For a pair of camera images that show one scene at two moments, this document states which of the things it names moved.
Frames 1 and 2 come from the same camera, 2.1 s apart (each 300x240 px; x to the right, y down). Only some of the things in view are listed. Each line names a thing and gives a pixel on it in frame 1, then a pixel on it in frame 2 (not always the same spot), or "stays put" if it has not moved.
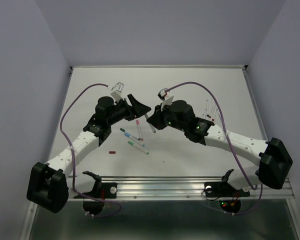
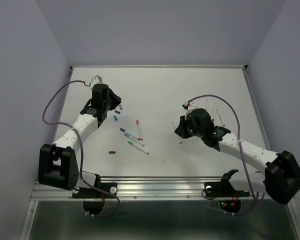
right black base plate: x=229 y=197 stays put
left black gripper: x=136 y=110 to x=116 y=100
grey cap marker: x=218 y=112 stays put
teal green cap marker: x=131 y=143 stays put
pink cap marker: x=138 y=123 stays put
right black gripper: x=156 y=119 to x=180 y=129
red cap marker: x=215 y=110 stays put
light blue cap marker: x=128 y=135 stays put
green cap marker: x=152 y=127 to x=179 y=136
